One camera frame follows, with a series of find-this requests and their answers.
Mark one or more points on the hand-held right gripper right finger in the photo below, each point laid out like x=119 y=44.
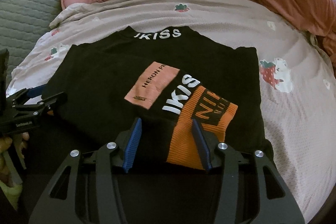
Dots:
x=200 y=146

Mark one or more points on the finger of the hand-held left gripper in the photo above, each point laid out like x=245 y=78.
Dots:
x=35 y=91
x=50 y=102

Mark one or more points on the black sweater with orange cuffs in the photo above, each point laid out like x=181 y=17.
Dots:
x=105 y=77

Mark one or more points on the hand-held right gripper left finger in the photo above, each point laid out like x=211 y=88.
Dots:
x=132 y=146

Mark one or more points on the yellow-green cloth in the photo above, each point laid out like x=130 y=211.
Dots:
x=11 y=191

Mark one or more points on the lilac printed bed sheet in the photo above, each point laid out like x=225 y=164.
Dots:
x=288 y=121

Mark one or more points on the grey quilted headboard cover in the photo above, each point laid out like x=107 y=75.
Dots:
x=26 y=3

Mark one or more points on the person's left hand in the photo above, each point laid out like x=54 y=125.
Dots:
x=5 y=146

